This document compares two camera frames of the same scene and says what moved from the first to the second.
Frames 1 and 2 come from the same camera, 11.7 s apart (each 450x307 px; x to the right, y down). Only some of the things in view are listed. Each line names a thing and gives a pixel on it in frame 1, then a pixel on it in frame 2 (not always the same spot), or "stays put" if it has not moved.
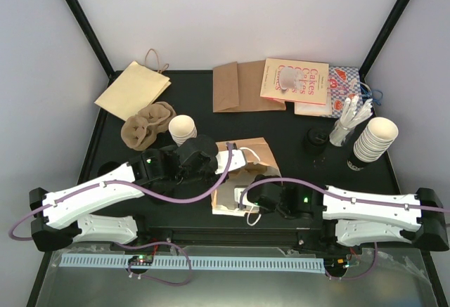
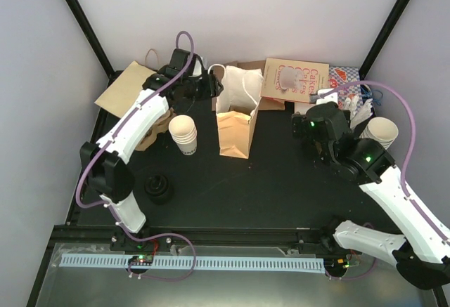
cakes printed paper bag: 304,83 stays put
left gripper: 210,183 to 211,90
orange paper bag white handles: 260,164 to 236,107
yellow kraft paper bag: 138,87 stays put
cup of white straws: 352,113 stays put
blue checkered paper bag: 343,81 stays put
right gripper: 268,177 to 301,128
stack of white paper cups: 182,128 stays put
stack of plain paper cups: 375,140 stays put
